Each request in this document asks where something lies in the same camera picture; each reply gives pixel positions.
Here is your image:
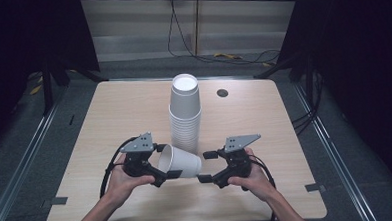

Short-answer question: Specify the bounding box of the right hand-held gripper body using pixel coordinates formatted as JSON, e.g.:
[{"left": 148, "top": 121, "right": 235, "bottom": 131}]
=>
[{"left": 218, "top": 133, "right": 264, "bottom": 180}]

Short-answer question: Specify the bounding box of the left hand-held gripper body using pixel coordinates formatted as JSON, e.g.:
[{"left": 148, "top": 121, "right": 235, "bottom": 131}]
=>
[{"left": 119, "top": 131, "right": 160, "bottom": 178}]

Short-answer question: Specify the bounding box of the single white paper cup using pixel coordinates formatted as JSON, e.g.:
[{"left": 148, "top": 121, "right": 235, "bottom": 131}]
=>
[{"left": 156, "top": 142, "right": 203, "bottom": 180}]

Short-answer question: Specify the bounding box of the stack of white paper cups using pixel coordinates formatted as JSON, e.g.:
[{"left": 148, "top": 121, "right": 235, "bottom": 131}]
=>
[{"left": 166, "top": 72, "right": 205, "bottom": 157}]

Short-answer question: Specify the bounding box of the person's left hand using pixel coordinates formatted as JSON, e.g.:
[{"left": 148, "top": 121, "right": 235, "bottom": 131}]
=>
[{"left": 104, "top": 151, "right": 158, "bottom": 207}]

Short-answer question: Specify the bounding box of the person's right hand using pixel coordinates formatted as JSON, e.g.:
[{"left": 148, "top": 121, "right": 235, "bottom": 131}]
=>
[{"left": 226, "top": 146, "right": 278, "bottom": 204}]

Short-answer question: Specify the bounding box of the grey tape piece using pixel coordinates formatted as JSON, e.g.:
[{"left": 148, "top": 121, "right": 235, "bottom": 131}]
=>
[
  {"left": 304, "top": 182, "right": 327, "bottom": 194},
  {"left": 50, "top": 195, "right": 69, "bottom": 206}
]

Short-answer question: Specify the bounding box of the long yellow floor tape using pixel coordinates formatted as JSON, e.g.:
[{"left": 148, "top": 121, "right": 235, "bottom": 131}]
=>
[{"left": 213, "top": 50, "right": 244, "bottom": 62}]

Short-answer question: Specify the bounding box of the black metal stand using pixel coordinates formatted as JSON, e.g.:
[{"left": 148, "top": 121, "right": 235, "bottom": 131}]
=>
[
  {"left": 40, "top": 57, "right": 111, "bottom": 117},
  {"left": 252, "top": 50, "right": 317, "bottom": 86}
]

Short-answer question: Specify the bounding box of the yellow floor tape scrap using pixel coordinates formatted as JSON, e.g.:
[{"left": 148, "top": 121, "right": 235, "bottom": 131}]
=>
[{"left": 29, "top": 84, "right": 44, "bottom": 96}]

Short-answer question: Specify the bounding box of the dark curtain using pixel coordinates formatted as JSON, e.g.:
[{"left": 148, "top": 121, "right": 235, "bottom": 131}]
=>
[
  {"left": 273, "top": 0, "right": 392, "bottom": 201},
  {"left": 0, "top": 0, "right": 104, "bottom": 153}
]

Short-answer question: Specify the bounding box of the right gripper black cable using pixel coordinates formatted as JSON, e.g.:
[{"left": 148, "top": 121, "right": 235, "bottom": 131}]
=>
[{"left": 249, "top": 153, "right": 279, "bottom": 221}]

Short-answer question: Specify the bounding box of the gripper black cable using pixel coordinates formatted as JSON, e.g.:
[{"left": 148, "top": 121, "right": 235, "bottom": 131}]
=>
[
  {"left": 249, "top": 153, "right": 279, "bottom": 221},
  {"left": 97, "top": 136, "right": 142, "bottom": 199}
]

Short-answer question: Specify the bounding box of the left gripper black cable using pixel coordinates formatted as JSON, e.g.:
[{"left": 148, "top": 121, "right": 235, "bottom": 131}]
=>
[{"left": 97, "top": 136, "right": 142, "bottom": 199}]

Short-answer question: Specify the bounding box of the bundle of black floor cables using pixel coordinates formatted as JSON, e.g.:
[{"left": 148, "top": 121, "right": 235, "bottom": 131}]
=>
[{"left": 288, "top": 70, "right": 327, "bottom": 136}]

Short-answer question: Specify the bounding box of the metal floor rail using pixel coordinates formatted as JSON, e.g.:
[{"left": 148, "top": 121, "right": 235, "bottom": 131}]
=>
[
  {"left": 292, "top": 78, "right": 379, "bottom": 221},
  {"left": 0, "top": 85, "right": 75, "bottom": 221}
]

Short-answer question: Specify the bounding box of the hanging black wall cable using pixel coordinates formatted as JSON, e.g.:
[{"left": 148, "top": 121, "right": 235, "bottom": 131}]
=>
[{"left": 165, "top": 0, "right": 282, "bottom": 70}]

